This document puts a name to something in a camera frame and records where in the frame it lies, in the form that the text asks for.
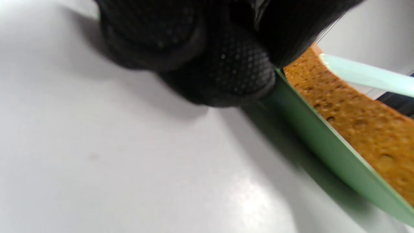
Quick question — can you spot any person's left hand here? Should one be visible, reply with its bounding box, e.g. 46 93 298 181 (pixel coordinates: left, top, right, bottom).
94 0 366 108

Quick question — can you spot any pale green plate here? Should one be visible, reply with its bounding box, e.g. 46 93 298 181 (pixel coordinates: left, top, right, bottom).
261 68 414 227

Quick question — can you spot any teal dessert spatula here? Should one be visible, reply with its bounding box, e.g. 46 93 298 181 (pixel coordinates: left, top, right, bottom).
319 53 414 97

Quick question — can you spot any brown bread slice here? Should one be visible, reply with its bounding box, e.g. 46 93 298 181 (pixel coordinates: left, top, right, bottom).
283 44 414 207

